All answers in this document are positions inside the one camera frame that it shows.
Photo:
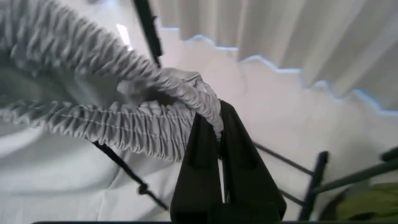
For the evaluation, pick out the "pale grey shorts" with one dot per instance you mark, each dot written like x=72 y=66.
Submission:
x=140 y=127

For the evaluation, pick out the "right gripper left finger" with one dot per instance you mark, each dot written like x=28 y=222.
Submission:
x=199 y=174

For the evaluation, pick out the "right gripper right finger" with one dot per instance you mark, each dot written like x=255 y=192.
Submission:
x=248 y=180

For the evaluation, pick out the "black clothes rack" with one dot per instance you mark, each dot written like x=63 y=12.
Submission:
x=149 y=28

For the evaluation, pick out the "white curtain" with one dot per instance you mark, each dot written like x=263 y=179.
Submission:
x=311 y=31

